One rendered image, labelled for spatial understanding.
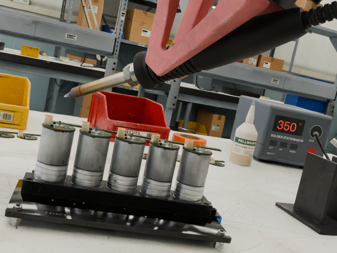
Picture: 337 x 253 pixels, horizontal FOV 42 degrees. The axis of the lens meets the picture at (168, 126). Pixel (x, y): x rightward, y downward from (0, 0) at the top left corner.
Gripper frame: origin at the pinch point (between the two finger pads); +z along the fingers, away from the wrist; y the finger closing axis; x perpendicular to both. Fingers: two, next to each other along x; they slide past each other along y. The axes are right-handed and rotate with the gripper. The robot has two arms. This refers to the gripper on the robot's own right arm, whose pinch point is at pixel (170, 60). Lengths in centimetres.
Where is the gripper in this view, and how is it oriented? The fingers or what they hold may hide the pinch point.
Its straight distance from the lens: 27.9
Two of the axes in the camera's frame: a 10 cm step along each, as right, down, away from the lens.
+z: -5.8, 7.2, 3.8
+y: -5.4, 0.1, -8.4
